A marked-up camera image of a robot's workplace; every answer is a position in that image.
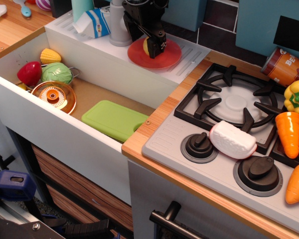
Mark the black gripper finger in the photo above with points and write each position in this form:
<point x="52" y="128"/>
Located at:
<point x="134" y="27"/>
<point x="156" y="44"/>

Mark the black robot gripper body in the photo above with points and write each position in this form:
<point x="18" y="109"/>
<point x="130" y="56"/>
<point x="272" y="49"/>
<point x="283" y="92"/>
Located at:
<point x="150" y="12"/>

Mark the yellow toy potato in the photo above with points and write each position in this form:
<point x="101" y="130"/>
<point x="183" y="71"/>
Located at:
<point x="145" y="46"/>

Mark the red plastic plate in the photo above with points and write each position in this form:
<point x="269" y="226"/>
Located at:
<point x="169" y="57"/>

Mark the grey toy faucet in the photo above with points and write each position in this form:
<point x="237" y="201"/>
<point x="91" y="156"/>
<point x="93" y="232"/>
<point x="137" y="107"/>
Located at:
<point x="119" y="35"/>

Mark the toy milk carton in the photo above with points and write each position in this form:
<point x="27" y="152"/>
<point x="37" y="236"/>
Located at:
<point x="94" y="23"/>

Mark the teal plastic cup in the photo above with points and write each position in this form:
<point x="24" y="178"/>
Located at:
<point x="81" y="6"/>

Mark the green plastic cutting board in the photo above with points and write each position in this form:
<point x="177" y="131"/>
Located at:
<point x="113" y="120"/>

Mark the yellow toy corn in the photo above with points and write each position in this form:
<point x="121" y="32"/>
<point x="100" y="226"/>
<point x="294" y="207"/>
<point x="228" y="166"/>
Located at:
<point x="49" y="56"/>

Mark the green toy cabbage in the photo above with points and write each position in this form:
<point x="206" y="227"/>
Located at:
<point x="56" y="71"/>

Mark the pink striped toy ball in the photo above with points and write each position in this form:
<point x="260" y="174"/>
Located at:
<point x="43" y="4"/>

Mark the orange transparent pot lid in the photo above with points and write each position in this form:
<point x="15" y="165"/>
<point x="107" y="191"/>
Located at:
<point x="56" y="94"/>

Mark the black stove grate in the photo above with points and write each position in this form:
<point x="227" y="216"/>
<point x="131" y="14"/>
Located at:
<point x="247" y="102"/>

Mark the left black stove knob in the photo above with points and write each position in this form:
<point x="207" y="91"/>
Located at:
<point x="198" y="148"/>

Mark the black stove knob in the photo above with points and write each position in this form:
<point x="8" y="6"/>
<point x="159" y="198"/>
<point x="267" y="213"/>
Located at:
<point x="198" y="148"/>
<point x="258" y="176"/>

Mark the light blue toy spoon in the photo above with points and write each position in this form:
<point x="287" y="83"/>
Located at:
<point x="25" y="11"/>

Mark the red toy pepper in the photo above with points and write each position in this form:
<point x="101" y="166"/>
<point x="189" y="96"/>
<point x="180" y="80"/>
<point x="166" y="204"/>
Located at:
<point x="30" y="73"/>

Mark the white toy fish slice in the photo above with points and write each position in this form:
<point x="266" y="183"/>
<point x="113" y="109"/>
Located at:
<point x="231" y="141"/>

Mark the silver metal pot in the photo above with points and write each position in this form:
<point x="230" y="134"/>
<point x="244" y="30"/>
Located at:
<point x="75" y="73"/>

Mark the orange toy beans can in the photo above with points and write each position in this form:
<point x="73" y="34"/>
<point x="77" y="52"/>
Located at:
<point x="282" y="67"/>

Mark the yellow toy bell pepper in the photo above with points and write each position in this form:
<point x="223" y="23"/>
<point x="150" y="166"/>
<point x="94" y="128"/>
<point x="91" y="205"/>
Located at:
<point x="291" y="95"/>

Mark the upright orange toy carrot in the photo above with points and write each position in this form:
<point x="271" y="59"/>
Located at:
<point x="288" y="130"/>

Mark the right black stove knob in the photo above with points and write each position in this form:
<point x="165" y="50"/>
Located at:
<point x="258" y="176"/>

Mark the blue clamp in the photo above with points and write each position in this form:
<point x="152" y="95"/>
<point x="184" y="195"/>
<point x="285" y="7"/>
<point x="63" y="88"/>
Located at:
<point x="16" y="186"/>

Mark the lower orange toy carrot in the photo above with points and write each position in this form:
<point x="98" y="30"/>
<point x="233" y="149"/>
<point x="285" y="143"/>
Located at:
<point x="292" y="191"/>

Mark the black oven door handle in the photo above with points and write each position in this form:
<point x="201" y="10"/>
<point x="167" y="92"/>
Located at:
<point x="167" y="226"/>

